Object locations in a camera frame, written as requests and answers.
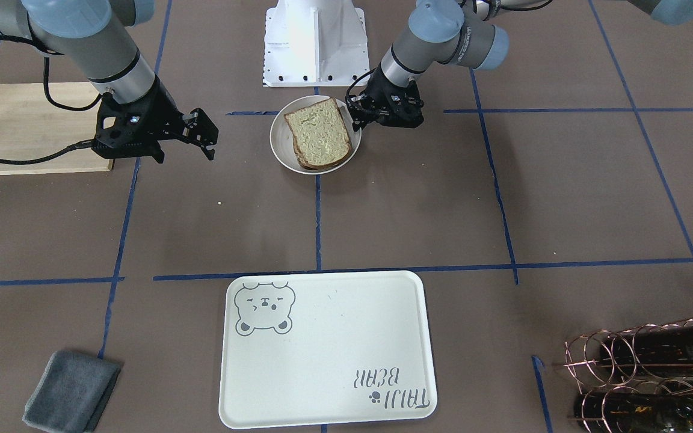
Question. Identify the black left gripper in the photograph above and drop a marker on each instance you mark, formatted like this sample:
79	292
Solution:
375	96

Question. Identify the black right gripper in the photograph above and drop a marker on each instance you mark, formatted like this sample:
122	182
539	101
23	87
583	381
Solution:
162	113

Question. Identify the bread slice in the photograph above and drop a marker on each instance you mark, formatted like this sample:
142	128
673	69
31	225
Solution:
320	124
321	157

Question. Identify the white round plate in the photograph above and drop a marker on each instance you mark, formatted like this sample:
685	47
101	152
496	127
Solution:
280	136

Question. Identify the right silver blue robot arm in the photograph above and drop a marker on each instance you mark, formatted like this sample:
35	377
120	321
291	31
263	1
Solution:
94	35

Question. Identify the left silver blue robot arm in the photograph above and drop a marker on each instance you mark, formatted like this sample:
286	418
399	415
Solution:
590	73

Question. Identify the cream bear tray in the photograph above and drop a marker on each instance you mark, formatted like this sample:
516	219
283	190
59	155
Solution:
312	349

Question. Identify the wooden cutting board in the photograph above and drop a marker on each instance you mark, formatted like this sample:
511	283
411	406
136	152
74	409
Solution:
31	128

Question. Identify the dark grey folded cloth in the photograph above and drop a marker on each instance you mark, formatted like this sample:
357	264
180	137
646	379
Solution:
72	393

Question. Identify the front green wine bottle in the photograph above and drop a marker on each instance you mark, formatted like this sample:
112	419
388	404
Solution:
615	411

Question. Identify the green wine bottle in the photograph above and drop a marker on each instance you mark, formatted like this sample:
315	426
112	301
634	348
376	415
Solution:
615	411
661	352

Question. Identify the middle green wine bottle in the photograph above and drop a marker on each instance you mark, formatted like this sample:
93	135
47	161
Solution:
661	352

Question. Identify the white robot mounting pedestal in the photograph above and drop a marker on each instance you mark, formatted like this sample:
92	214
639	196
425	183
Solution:
315	43

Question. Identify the copper wire bottle rack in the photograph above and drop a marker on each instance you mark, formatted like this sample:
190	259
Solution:
634	380

